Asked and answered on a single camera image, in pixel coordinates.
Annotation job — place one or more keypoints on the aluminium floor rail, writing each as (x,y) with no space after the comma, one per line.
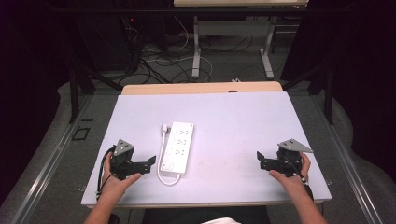
(43,168)
(348,168)

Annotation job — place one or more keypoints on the person's right hand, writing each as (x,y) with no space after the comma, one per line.
(292,182)

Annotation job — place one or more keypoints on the white table cover board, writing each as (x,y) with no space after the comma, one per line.
(224,124)

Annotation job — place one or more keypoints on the white power strip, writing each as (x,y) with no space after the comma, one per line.
(179,147)

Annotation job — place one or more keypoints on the black floor socket frame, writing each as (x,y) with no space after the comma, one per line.
(81,133)

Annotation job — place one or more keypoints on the person's left hand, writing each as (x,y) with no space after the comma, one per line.
(115,186)

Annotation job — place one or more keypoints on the wooden table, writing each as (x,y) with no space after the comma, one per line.
(193,88)

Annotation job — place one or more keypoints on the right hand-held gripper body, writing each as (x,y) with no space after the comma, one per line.
(288,161)

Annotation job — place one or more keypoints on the white power plug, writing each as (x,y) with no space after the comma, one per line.
(164,128)

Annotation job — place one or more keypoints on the white-legged desk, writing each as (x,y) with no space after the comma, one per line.
(236,28)

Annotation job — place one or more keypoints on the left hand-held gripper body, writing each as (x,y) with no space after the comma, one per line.
(123,161)

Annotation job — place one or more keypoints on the person's white shirt hem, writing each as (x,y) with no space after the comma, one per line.
(221,221)

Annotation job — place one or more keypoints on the black metal stand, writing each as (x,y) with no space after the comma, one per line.
(328,90)
(74,93)

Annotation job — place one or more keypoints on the person's dark trousers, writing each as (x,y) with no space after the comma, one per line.
(186,216)

